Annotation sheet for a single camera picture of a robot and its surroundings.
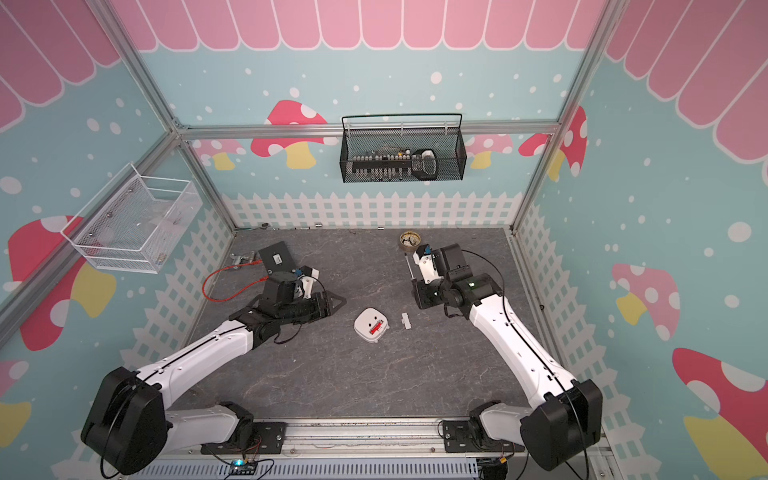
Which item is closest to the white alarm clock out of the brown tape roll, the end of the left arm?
the end of the left arm

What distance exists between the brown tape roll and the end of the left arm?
0.46 metres

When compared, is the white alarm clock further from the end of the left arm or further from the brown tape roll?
the brown tape roll

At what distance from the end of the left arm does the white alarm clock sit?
6.0 inches

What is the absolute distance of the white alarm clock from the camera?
910 mm

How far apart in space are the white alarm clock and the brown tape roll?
Answer: 33 cm

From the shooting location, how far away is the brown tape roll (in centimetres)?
118

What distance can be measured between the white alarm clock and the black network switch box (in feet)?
1.15

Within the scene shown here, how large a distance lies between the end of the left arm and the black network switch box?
40 centimetres

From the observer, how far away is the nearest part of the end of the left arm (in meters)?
0.62

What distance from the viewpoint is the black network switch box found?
42.9 inches
